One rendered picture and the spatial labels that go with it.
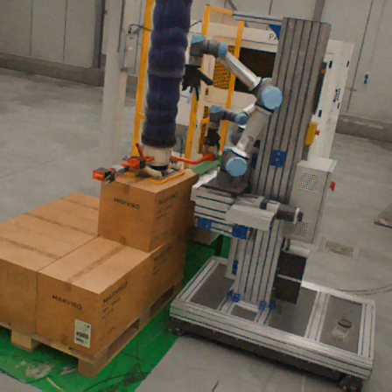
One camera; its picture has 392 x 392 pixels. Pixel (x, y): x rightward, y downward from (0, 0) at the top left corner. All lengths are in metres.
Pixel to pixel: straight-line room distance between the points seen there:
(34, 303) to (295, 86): 1.92
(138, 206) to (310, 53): 1.34
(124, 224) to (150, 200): 0.27
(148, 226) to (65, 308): 0.70
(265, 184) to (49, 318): 1.49
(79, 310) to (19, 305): 0.42
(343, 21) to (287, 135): 9.27
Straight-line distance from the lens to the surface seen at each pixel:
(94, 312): 2.75
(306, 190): 3.01
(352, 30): 12.15
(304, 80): 2.97
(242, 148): 2.80
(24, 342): 3.18
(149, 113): 3.18
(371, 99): 12.17
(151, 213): 3.04
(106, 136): 4.74
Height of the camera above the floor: 1.92
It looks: 19 degrees down
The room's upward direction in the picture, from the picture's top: 8 degrees clockwise
